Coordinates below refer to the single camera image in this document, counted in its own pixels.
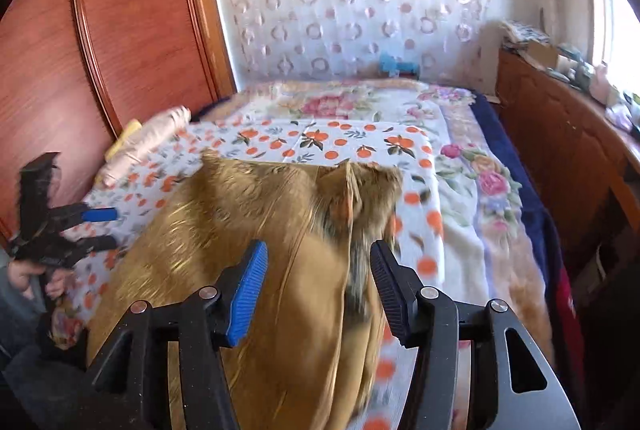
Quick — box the stack of folded cloths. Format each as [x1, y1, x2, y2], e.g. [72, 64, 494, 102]
[500, 20, 548, 48]

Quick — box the navy bedspread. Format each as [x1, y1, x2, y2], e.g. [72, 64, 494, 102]
[472, 90, 566, 291]

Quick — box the orange print bed sheet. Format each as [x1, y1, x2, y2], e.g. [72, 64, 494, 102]
[52, 117, 448, 430]

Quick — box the person's left forearm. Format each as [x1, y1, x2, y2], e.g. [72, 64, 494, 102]
[0, 250, 56, 361]

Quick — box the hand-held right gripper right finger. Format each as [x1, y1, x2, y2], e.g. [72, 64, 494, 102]
[369, 239, 583, 430]

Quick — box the pale pink cloth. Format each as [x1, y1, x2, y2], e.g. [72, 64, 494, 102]
[95, 105, 193, 188]

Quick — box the brown paisley garment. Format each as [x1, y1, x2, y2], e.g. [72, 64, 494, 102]
[87, 149, 406, 430]

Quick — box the red cloth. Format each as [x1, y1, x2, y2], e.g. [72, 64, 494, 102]
[555, 267, 586, 391]

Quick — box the person's left hand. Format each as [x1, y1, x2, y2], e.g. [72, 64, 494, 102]
[5, 260, 71, 301]

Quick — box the long wooden cabinet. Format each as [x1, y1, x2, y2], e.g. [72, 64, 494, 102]
[495, 48, 640, 361]

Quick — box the wooden headboard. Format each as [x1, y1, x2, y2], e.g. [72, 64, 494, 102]
[0, 0, 238, 241]

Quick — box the floral blanket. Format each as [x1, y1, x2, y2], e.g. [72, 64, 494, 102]
[47, 78, 556, 363]

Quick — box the cardboard box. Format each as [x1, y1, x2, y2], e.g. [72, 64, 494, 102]
[525, 40, 561, 68]

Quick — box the circle pattern sheer curtain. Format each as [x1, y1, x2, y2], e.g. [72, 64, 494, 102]
[210, 0, 506, 91]

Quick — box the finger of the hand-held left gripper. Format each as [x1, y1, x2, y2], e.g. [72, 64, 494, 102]
[65, 206, 119, 222]
[62, 235, 118, 257]

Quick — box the window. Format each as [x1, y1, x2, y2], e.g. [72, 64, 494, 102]
[582, 0, 640, 101]

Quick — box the blue box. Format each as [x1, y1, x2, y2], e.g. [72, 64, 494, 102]
[377, 53, 418, 78]

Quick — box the yellow pillow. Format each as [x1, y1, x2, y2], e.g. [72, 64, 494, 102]
[104, 119, 143, 158]

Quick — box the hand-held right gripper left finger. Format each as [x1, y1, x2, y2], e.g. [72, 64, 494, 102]
[87, 239, 269, 430]

